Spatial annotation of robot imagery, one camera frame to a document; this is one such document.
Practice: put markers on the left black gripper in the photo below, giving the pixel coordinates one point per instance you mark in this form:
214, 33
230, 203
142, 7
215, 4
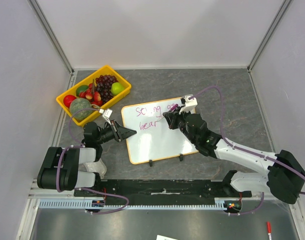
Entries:
120, 133

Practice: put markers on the green netted melon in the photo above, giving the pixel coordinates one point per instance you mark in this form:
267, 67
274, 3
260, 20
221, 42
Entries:
78, 108

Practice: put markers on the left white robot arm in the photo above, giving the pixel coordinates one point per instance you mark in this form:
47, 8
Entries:
60, 168

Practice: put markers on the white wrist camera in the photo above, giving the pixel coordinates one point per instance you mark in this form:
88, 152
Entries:
106, 114
188, 103

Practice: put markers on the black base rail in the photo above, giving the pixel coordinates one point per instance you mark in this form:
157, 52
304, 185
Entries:
168, 192

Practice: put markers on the yellow-framed whiteboard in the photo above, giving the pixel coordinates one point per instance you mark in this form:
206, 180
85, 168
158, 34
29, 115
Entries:
153, 140

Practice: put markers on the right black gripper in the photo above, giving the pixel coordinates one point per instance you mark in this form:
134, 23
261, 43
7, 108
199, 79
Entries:
178, 119

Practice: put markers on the yellow plastic fruit bin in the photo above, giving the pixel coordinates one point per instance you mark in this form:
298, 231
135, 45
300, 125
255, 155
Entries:
91, 79

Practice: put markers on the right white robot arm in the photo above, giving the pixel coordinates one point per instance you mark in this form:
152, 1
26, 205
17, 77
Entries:
280, 173

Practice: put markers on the white whiteboard eraser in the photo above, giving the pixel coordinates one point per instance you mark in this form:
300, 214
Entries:
94, 167

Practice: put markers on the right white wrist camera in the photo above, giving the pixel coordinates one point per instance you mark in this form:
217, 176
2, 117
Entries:
188, 103

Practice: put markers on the white paper sheet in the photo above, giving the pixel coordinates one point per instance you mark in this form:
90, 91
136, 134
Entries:
161, 237

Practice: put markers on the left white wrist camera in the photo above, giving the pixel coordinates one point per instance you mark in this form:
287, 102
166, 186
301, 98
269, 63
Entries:
106, 114

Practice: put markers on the purple whiteboard marker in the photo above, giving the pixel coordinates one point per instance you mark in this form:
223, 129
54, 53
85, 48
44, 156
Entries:
170, 110

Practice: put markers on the red pen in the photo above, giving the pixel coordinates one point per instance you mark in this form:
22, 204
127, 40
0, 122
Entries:
269, 230

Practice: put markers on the green lime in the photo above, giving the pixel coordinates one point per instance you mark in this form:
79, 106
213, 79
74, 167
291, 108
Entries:
81, 90

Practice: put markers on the white slotted cable duct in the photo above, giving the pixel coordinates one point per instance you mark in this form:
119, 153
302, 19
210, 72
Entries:
89, 204

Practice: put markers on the light green apple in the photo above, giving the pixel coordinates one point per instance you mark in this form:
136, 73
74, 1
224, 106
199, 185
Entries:
116, 88

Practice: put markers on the red apple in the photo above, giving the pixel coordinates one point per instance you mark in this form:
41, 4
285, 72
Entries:
68, 99

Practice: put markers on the red cherry bunch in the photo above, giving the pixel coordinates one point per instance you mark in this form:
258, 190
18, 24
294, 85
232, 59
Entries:
93, 95

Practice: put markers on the dark purple grape bunch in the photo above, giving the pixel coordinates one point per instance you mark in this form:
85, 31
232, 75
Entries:
104, 85

